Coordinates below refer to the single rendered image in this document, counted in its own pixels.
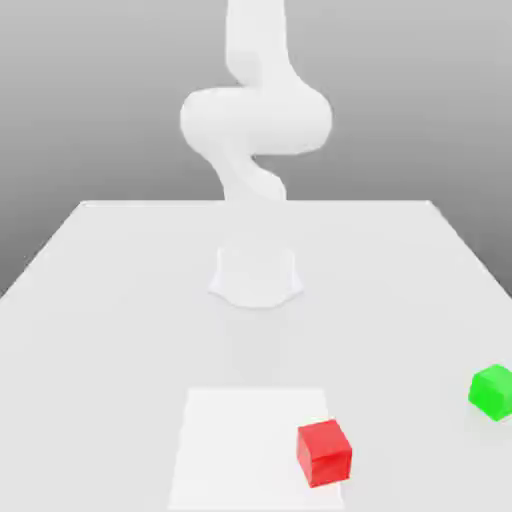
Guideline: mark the small red cube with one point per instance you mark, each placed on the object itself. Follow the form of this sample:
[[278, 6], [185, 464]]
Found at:
[[324, 454]]

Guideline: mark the small green cube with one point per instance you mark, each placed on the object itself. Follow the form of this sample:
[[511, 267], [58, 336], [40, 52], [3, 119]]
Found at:
[[492, 392]]

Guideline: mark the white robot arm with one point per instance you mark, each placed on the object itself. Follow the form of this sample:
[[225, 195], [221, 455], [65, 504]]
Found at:
[[256, 120]]

